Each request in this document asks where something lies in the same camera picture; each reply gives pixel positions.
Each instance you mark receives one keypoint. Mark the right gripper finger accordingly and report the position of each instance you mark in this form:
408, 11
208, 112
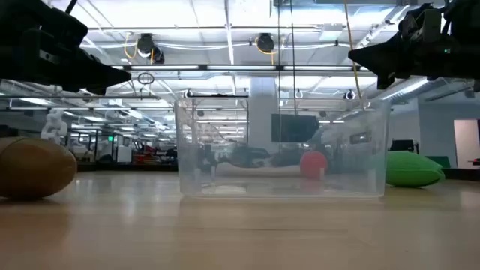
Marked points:
365, 69
382, 58

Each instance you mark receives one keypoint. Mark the black monitor screen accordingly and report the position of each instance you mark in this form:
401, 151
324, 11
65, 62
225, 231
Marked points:
294, 127

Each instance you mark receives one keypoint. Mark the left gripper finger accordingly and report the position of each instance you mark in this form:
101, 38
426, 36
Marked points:
120, 83
101, 75

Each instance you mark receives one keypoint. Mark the black machine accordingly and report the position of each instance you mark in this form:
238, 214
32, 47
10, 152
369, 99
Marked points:
404, 146

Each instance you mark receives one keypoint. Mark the white door panel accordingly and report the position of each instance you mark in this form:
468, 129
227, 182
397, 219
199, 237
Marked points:
467, 144

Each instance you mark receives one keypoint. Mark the green board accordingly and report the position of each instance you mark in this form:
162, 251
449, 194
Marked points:
442, 161

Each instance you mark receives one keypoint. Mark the brown toy kiwi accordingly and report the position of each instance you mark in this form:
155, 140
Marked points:
33, 168

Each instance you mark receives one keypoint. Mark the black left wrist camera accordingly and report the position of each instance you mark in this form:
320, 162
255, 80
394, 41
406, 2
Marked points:
67, 30

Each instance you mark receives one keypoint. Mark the clear plastic tupperware container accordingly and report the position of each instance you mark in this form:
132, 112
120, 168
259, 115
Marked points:
210, 187

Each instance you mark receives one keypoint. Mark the white square pillar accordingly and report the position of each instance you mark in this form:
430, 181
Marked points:
262, 105

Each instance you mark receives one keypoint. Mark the green toy corn cob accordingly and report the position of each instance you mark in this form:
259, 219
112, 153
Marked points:
412, 168

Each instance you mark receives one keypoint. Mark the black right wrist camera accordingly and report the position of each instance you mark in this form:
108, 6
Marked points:
423, 26

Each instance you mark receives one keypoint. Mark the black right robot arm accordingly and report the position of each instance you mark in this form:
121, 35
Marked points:
465, 22

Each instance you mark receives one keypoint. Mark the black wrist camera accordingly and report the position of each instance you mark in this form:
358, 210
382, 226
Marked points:
67, 30
423, 26

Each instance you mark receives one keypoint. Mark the black aluminium rig frame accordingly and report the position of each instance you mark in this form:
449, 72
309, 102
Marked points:
131, 167

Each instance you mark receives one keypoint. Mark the red toy tomato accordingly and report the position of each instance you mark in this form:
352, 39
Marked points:
313, 165

